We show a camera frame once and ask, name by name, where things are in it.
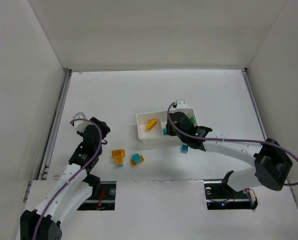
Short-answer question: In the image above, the yellow long lego brick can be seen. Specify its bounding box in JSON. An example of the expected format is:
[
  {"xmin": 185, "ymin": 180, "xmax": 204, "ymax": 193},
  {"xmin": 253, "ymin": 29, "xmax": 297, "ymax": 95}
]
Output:
[{"xmin": 146, "ymin": 119, "xmax": 157, "ymax": 132}]

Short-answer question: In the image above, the cyan small lego brick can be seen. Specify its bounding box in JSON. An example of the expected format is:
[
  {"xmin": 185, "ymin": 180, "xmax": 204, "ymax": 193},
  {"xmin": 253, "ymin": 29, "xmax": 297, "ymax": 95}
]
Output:
[{"xmin": 180, "ymin": 144, "xmax": 189, "ymax": 154}]

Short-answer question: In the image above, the white three-compartment container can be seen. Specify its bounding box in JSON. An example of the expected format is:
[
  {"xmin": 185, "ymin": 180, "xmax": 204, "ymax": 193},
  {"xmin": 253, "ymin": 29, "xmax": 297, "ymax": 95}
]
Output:
[{"xmin": 136, "ymin": 110, "xmax": 183, "ymax": 149}]

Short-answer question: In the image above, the yellow lego block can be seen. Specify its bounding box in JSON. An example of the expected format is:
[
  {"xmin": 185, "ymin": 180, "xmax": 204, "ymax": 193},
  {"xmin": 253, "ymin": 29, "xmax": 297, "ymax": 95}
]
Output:
[{"xmin": 112, "ymin": 149, "xmax": 125, "ymax": 167}]

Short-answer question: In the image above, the blue and yellow lego stack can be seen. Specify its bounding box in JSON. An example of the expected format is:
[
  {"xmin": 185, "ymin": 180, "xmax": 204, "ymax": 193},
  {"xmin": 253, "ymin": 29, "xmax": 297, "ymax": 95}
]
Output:
[{"xmin": 130, "ymin": 153, "xmax": 144, "ymax": 167}]

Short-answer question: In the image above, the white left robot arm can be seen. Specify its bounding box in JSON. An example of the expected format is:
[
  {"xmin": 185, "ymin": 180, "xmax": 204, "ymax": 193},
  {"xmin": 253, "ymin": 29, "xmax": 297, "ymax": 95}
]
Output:
[{"xmin": 20, "ymin": 117, "xmax": 111, "ymax": 240}]

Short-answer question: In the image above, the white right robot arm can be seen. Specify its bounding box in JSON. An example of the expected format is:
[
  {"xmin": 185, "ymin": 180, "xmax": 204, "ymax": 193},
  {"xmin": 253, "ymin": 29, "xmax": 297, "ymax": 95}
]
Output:
[{"xmin": 166, "ymin": 111, "xmax": 292, "ymax": 192}]

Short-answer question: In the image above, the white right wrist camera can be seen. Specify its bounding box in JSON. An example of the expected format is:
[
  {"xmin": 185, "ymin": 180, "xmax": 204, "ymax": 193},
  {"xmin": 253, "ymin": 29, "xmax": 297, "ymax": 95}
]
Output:
[{"xmin": 173, "ymin": 99, "xmax": 188, "ymax": 109}]

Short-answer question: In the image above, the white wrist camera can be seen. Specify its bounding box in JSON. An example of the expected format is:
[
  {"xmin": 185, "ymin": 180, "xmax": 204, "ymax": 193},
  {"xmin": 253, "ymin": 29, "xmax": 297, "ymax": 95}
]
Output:
[
  {"xmin": 71, "ymin": 112, "xmax": 90, "ymax": 133},
  {"xmin": 173, "ymin": 99, "xmax": 188, "ymax": 109}
]

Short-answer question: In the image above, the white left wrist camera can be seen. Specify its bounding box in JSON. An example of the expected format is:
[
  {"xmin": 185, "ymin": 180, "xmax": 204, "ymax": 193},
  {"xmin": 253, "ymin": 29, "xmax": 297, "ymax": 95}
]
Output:
[{"xmin": 71, "ymin": 112, "xmax": 90, "ymax": 133}]

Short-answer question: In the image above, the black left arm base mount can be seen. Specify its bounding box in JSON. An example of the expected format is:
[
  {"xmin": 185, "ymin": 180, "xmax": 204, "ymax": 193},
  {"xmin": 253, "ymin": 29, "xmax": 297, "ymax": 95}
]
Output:
[{"xmin": 78, "ymin": 181, "xmax": 117, "ymax": 211}]

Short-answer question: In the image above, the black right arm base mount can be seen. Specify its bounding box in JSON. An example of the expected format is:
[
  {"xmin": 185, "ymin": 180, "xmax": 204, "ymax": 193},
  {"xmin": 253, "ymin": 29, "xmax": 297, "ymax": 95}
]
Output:
[{"xmin": 204, "ymin": 171, "xmax": 258, "ymax": 211}]

